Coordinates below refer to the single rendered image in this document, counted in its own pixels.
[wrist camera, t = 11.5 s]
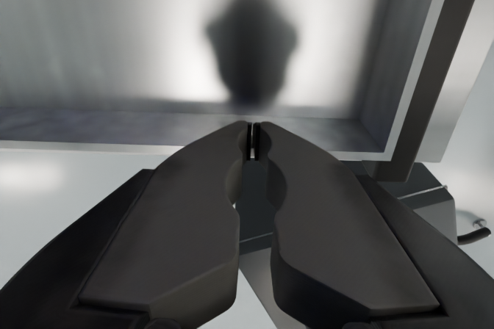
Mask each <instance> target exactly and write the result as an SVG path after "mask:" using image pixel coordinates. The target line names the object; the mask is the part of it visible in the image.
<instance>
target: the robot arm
mask: <svg viewBox="0 0 494 329"><path fill-rule="evenodd" d="M251 134H252V138H253V146H254V161H259V163H260V164H261V165H262V166H263V167H264V169H265V171H266V180H265V197H266V198H267V199H268V200H269V201H270V202H271V204H272V205H273V207H274V208H275V210H276V211H277V213H276V214H275V217H274V224H273V238H272V246H271V260H270V267H271V280H272V287H273V298H274V300H275V302H276V304H277V305H278V307H279V308H280V309H281V310H282V311H283V312H285V313H286V314H288V315H289V316H291V317H292V318H294V319H296V320H297V321H299V322H300V323H302V324H303V325H305V327H306V329H494V279H493V278H492V277H491V276H490V275H489V274H488V273H487V272H486V271H485V270H484V269H483V268H482V267H480V266H479V265H478V264H477V263H476V262H475V261H474V260H473V259H472V258H471V257H470V256H469V255H468V254H467V253H465V252H464V251H463V250H462V249H460V248H459V247H458V246H457V245H455V244H454V243H453V242H452V241H451V240H450V239H448V238H447V237H446V236H444V235H443V234H442V233H440V232H439V231H438V230H437V229H436V228H435V227H433V226H432V225H431V224H429V223H428V222H426V221H425V220H424V219H423V218H422V217H421V216H419V215H418V214H417V213H415V212H414V211H413V210H411V208H410V207H408V206H407V205H406V204H404V203H403V202H402V201H400V200H399V199H398V198H397V197H396V196H394V195H393V194H392V193H390V192H389V191H388V190H386V189H385V188H384V187H383V186H382V185H381V184H379V183H378V182H377V181H375V180H374V179H373V178H371V177H370V176H369V175H368V174H367V175H356V174H355V173H354V172H353V171H352V170H351V169H349V168H348V167H347V166H345V165H344V164H343V163H342V162H341V161H340V160H338V159H337V158H335V157H334V156H333V155H331V154H330V153H328V152H327V151H325V150H324V149H322V148H320V147H318V146H317V145H315V144H313V143H311V142H309V141H307V140H306V139H304V138H302V137H300V136H298V135H296V134H294V133H292V132H290V131H288V130H287V129H284V128H282V127H281V126H278V125H276V124H275V123H272V122H270V121H268V120H264V121H262V122H260V123H254V124H253V126H252V122H247V121H245V120H237V121H235V122H233V123H230V124H229V125H227V126H224V127H223V128H221V129H218V130H216V131H214V132H212V133H210V134H208V135H206V136H204V137H202V138H200V139H197V140H195V141H193V142H192V143H190V144H188V145H186V146H185V147H183V148H181V149H179V150H178V151H177V152H175V153H174V154H172V155H171V156H169V157H168V158H167V159H166V160H165V161H164V162H162V163H161V164H159V165H158V166H157V167H156V168H154V169H142V170H140V171H139V172H138V173H136V174H135V175H134V176H132V177H131V178H130V179H129V180H128V181H126V182H125V183H123V184H122V185H121V186H119V188H117V189H116V190H115V191H113V192H112V193H110V194H109V195H108V196H107V197H106V198H104V199H103V200H102V201H100V202H99V203H97V204H96V205H95V206H94V207H93V208H92V209H90V210H89V211H87V212H86V213H85V214H83V215H82V216H81V217H80V218H79V219H77V220H76V221H75V222H73V223H72V224H70V225H69V226H68V227H67V228H66V229H64V230H63V231H62V232H60V233H59V234H58V235H56V236H55V237H54V238H53V239H52V240H51V241H50V242H48V243H47V244H46V245H45V246H44V247H42V248H41V249H40V250H39V251H38V252H37V253H36V254H35V255H33V257H31V259H30V260H28V262H27V263H25V265H23V266H22V268H20V269H19V271H17V273H16V274H14V276H12V277H11V279H9V280H8V282H7V283H6V284H5V285H4V286H3V287H2V288H1V290H0V329H197V328H199V327H201V326H202V325H204V324H206V323H207V322H209V321H210V320H212V319H214V318H216V317H217V316H219V315H221V314H222V313H224V312H225V311H227V310H229V309H230V308H231V307H232V305H233V304H234V302H235V299H236V296H237V278H238V267H239V242H240V215H239V214H238V212H237V211H236V209H235V208H234V206H233V205H234V204H235V202H236V201H237V200H238V199H239V198H240V196H241V190H242V166H243V165H244V164H245V163H246V161H251Z"/></svg>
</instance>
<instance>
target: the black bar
mask: <svg viewBox="0 0 494 329"><path fill-rule="evenodd" d="M474 1H475V0H444V2H443V6H442V9H441V11H440V15H439V18H438V20H437V24H436V27H435V29H434V33H433V35H432V39H431V42H430V44H429V48H428V51H427V53H426V57H425V60H424V62H423V66H422V68H421V71H420V75H419V77H418V81H417V84H416V86H415V90H414V93H413V95H412V99H411V101H410V104H409V108H408V110H407V114H406V117H405V119H404V123H403V126H402V128H401V132H400V134H399V137H398V141H397V143H396V146H395V150H394V152H393V156H392V159H391V161H372V160H362V164H363V166H364V167H365V169H366V170H367V172H368V174H369V176H370V177H371V178H373V179H374V180H375V181H377V182H398V183H404V182H406V181H407V180H408V178H409V174H410V172H411V170H412V166H413V165H414V162H415V159H416V156H417V154H418V151H419V148H420V145H421V143H422V141H423V137H424V135H425V133H426V130H427V127H428V124H429V121H430V119H431V117H432V113H433V111H434V108H435V106H436V103H437V100H438V98H439V95H440V92H441V90H442V88H443V84H444V82H445V78H446V76H447V74H448V71H449V68H450V66H451V63H452V60H453V58H454V55H455V52H456V50H457V46H458V45H459V41H460V39H461V36H462V33H463V31H464V28H465V25H466V23H467V21H468V17H469V15H470V11H471V10H472V7H473V4H474Z"/></svg>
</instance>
